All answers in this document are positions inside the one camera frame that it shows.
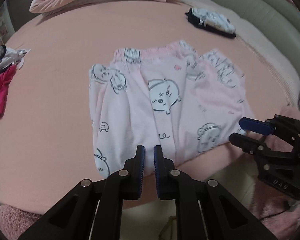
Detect magenta red garment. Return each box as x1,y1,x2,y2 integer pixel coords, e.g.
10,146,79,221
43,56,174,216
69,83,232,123
0,64,17,118

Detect pink cartoon print pajama pants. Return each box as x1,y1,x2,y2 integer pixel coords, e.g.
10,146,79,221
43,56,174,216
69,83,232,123
89,40,253,177

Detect beige upholstered headboard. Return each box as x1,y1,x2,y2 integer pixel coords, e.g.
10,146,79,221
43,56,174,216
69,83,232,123
212,0,300,77

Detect white shelf with toys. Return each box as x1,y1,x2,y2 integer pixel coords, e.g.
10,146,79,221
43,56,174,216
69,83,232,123
0,1,15,45

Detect pink fluffy blanket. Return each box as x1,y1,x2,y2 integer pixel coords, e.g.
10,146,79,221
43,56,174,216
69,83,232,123
0,205,42,240

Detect folded white navy clothes stack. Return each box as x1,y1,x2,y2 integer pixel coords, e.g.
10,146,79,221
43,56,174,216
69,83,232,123
185,7,236,39

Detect white black garment pile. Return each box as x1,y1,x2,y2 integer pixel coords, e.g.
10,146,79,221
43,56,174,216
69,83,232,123
0,45,31,74

